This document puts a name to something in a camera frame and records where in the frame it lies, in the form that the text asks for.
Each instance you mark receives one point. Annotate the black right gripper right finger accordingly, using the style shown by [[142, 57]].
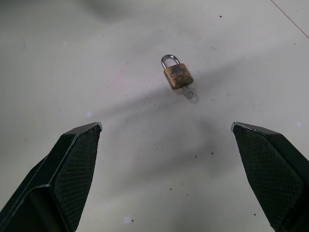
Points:
[[272, 174]]

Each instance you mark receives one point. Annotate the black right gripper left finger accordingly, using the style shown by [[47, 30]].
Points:
[[60, 174]]

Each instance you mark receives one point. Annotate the small silver key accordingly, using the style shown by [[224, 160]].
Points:
[[189, 93]]

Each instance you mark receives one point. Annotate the brass padlock with steel shackle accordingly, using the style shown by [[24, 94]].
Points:
[[176, 73]]

